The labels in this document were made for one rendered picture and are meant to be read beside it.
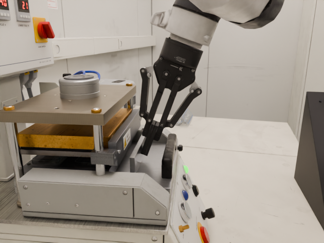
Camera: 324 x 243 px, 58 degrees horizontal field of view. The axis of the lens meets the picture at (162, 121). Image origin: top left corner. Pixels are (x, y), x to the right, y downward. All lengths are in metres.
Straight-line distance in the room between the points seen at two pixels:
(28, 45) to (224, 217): 0.65
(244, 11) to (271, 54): 2.62
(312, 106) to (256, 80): 2.10
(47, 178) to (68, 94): 0.17
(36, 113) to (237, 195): 0.66
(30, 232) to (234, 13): 0.48
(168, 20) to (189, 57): 0.08
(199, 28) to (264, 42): 2.55
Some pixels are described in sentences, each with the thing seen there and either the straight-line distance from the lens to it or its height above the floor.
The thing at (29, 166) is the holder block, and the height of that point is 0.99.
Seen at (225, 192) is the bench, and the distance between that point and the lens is 0.97.
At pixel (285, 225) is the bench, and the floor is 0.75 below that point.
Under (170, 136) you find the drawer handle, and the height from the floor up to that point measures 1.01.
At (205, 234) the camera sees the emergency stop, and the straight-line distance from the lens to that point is 0.70.
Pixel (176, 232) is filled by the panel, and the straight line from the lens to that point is 0.54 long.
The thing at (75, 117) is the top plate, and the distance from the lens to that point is 0.49.
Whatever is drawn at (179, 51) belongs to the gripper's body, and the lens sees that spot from 0.53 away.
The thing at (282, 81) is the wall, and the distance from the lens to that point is 3.12.
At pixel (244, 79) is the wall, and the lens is 3.08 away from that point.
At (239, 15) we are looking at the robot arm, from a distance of 0.46.
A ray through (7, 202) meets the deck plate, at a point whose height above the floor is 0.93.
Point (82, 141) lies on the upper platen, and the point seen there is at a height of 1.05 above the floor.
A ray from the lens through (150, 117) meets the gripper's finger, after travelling 0.58.
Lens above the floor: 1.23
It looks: 17 degrees down
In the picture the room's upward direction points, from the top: straight up
